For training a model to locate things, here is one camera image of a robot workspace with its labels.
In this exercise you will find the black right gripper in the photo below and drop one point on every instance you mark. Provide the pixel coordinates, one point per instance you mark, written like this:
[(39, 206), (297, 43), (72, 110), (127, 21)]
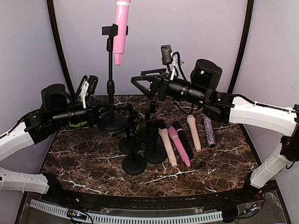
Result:
[(160, 82)]

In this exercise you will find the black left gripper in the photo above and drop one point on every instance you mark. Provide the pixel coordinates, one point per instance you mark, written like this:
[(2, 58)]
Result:
[(93, 112)]

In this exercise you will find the black tripod mic stand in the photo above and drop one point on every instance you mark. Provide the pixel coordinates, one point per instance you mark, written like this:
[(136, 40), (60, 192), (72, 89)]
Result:
[(134, 117)]

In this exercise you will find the tall beige microphone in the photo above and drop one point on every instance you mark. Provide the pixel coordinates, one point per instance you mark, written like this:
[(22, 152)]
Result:
[(168, 147)]

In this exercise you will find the pink microphone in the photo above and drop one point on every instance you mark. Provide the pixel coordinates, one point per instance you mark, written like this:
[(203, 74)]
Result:
[(121, 20), (173, 134)]

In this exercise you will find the beige microphone round head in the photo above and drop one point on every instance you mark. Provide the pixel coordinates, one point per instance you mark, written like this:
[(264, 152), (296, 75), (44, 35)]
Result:
[(194, 132)]

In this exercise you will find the black toy microphone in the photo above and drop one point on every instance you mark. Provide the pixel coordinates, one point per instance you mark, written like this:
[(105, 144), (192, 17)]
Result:
[(183, 138)]

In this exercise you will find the black stand with textured grip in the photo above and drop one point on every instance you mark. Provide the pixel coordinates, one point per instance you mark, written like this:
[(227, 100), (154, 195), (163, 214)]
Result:
[(134, 163)]

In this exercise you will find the black clip mic stand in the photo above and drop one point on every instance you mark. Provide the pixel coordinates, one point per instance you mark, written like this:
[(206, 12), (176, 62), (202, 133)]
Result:
[(155, 153)]

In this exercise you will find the purple rhinestone microphone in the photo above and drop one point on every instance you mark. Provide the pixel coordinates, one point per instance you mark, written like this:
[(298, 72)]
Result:
[(209, 131)]

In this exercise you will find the round-base stand of tall beige mic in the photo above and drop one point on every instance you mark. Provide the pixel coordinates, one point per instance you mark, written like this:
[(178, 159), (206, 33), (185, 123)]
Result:
[(129, 140)]

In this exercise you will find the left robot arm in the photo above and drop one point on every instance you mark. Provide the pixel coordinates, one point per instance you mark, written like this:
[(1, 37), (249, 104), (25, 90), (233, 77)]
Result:
[(58, 109)]

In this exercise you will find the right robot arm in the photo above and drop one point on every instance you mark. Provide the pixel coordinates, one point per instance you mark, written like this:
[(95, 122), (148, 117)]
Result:
[(229, 108)]

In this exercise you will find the green round plate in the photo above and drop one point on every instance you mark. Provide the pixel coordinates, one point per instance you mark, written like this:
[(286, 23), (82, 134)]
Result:
[(79, 124)]

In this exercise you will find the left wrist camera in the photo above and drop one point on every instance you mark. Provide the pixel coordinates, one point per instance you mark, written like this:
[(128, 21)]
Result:
[(86, 88)]

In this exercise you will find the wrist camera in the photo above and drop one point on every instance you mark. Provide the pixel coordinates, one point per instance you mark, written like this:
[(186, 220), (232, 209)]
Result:
[(172, 61), (86, 88)]

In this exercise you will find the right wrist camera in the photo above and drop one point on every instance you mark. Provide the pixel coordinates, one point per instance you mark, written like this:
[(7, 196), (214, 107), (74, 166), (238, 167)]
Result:
[(172, 61)]

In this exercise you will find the white slotted cable duct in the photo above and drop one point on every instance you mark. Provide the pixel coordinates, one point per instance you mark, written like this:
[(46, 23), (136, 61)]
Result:
[(118, 216)]

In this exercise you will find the black front rail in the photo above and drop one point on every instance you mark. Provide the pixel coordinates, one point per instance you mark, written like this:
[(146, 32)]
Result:
[(93, 202)]

